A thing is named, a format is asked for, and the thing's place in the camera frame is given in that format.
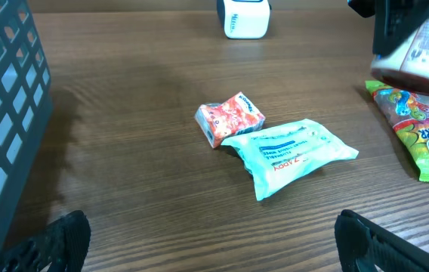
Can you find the white barcode scanner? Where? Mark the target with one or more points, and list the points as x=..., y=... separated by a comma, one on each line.
x=244, y=19

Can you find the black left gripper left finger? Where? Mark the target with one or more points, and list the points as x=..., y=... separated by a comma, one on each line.
x=61, y=246

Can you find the green lid jar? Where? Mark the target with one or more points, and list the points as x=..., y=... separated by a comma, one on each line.
x=408, y=67

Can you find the grey plastic shopping basket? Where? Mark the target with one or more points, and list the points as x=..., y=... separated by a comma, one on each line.
x=25, y=103

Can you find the red white tissue pack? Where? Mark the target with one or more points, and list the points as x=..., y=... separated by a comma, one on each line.
x=237, y=115

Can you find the mint green wipes pack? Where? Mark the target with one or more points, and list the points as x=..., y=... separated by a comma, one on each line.
x=277, y=156

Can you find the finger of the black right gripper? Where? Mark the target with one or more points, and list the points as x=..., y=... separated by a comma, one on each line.
x=395, y=21

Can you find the Haribo gummy candy bag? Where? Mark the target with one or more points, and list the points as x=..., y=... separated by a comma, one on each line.
x=408, y=114

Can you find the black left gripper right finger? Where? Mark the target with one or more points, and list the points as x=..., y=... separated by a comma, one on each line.
x=365, y=246

